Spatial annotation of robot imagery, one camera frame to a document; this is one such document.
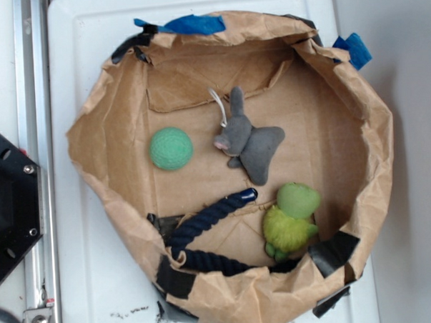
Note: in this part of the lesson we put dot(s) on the black tape strip right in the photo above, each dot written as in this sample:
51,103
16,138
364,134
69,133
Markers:
334,253

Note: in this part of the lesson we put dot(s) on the aluminium extrusion rail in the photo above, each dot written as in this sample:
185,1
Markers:
33,103

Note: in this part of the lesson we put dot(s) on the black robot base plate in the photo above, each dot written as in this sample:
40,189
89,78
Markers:
20,219

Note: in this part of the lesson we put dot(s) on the black tape inside bag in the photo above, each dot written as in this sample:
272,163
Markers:
165,225

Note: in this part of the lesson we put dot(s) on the blue tape piece right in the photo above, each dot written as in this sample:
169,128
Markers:
360,55

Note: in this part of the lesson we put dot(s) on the grey plush elephant toy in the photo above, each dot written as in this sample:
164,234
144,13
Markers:
247,146

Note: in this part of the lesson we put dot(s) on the black tape strip top left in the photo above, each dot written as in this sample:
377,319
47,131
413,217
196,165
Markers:
135,42

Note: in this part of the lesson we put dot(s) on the blue tape piece top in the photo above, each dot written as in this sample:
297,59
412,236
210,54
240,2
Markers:
190,24

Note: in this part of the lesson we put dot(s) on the white plastic tray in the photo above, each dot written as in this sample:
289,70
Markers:
105,181

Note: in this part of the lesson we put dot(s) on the blue tape piece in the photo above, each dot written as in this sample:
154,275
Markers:
360,55
190,24

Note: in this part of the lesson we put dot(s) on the brown paper bag bin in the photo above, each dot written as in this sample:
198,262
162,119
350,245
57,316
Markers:
338,140

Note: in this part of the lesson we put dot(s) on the green textured ball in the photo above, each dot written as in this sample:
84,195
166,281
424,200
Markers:
170,149

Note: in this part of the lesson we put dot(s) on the black tape strip bottom left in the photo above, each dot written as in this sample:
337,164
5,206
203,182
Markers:
173,282

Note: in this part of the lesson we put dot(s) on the green plush turtle toy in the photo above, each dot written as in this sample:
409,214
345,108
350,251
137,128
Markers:
287,225

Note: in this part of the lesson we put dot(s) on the black tape strip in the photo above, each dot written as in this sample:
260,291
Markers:
135,42
173,282
334,253

